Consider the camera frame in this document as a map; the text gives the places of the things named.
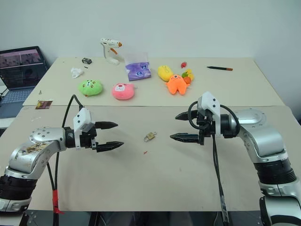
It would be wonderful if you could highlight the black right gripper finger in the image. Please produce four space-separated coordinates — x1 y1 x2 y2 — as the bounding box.
169 132 201 145
174 111 198 122

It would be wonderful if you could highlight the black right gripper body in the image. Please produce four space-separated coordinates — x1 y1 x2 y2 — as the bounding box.
196 110 216 145

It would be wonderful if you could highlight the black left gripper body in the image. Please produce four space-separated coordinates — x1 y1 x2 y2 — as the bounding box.
79 127 99 152

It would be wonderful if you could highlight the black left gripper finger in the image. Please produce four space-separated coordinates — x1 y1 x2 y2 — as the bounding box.
95 121 119 130
96 141 125 153

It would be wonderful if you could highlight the orange plush toy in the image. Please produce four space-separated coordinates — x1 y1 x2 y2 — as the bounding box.
165 73 191 96

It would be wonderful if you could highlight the pink plush toy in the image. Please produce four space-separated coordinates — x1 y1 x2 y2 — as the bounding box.
111 82 136 101

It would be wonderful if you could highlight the green plush toy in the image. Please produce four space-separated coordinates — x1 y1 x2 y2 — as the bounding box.
78 79 104 97

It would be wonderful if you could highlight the small fruit plush toy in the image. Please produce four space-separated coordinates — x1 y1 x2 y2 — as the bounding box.
182 68 195 84

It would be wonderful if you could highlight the yellow plush toy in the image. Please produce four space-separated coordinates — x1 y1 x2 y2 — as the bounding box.
157 65 175 82

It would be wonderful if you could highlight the brown printed card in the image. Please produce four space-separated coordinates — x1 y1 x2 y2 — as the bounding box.
35 99 54 110

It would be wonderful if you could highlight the black pen orange cap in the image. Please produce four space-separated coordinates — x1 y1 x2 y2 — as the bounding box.
206 65 234 72

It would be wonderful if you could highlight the crumpled white tissue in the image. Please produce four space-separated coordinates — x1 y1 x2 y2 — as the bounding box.
71 67 85 79

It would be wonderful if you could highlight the purple plastic bag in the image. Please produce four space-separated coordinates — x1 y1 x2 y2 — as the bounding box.
124 52 152 82

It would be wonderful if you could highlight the white hot glue gun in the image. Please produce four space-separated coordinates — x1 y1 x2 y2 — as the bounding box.
100 38 123 65

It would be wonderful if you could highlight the open laptop computer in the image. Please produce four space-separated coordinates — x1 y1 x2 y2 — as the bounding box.
0 46 49 119

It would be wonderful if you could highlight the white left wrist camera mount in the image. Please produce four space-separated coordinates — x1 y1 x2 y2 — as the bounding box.
72 107 96 149

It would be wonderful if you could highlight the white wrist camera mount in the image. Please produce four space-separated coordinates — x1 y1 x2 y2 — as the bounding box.
197 91 222 137
72 107 96 149

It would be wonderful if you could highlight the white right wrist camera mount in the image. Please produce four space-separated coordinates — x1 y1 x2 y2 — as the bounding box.
197 91 222 137

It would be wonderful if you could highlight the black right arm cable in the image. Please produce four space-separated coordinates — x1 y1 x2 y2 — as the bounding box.
188 101 241 226

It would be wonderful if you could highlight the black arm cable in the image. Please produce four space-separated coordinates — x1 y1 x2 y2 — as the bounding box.
188 101 241 226
46 94 85 226

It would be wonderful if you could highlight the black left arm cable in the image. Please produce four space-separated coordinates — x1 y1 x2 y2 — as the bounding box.
46 94 85 226

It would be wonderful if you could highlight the red tape on cable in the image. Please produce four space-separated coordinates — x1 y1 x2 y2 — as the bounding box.
52 189 64 215

